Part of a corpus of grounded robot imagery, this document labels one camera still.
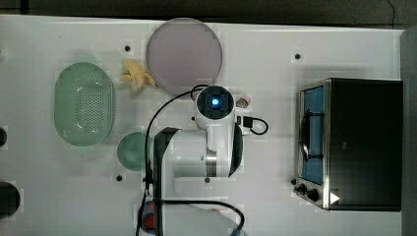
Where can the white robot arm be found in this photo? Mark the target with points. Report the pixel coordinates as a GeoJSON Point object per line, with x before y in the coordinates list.
{"type": "Point", "coordinates": [214, 149]}

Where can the black toaster oven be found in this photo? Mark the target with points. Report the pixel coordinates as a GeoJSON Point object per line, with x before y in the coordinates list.
{"type": "Point", "coordinates": [349, 144]}

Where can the purple round plate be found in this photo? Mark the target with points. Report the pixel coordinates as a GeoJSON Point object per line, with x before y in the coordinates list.
{"type": "Point", "coordinates": [183, 53]}

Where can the green mug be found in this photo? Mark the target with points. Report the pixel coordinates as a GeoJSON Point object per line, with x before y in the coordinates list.
{"type": "Point", "coordinates": [131, 151]}

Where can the yellow plush banana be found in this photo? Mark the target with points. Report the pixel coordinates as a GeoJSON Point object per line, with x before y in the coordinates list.
{"type": "Point", "coordinates": [136, 76]}

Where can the blue bowl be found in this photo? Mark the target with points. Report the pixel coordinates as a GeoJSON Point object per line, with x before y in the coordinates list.
{"type": "Point", "coordinates": [145, 209]}

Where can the green oval colander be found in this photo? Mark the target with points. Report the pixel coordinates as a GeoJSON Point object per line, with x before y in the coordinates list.
{"type": "Point", "coordinates": [84, 100]}

